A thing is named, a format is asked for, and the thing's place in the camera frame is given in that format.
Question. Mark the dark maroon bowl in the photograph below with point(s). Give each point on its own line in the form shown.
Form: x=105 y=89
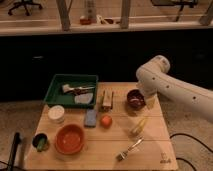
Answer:
x=135 y=99

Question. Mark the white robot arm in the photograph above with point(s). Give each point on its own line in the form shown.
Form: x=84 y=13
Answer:
x=153 y=78

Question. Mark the wooden block toy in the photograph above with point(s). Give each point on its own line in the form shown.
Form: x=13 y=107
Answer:
x=107 y=100

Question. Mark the grey cloth piece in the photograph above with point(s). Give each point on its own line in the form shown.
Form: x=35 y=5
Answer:
x=83 y=98

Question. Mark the orange fruit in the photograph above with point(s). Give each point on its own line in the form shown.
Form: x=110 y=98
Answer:
x=106 y=121

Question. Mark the green plastic tray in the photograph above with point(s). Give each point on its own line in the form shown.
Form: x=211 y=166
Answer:
x=56 y=96

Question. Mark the white brush in tray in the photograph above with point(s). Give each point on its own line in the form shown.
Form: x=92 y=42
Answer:
x=76 y=90

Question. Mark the white round container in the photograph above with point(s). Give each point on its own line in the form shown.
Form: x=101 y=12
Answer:
x=56 y=114

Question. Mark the orange bowl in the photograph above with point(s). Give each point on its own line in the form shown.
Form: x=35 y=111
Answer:
x=69 y=139

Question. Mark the red and white items on shelf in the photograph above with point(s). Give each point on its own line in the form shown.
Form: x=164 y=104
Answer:
x=90 y=15

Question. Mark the metal fork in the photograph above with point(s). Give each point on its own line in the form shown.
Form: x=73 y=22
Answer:
x=122 y=155

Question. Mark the dark cup with green item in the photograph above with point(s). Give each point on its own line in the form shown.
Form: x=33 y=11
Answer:
x=40 y=142

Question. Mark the black object at left edge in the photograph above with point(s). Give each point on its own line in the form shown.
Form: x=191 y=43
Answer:
x=15 y=143

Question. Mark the black office chair base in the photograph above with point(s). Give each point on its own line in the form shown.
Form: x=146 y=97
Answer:
x=24 y=3

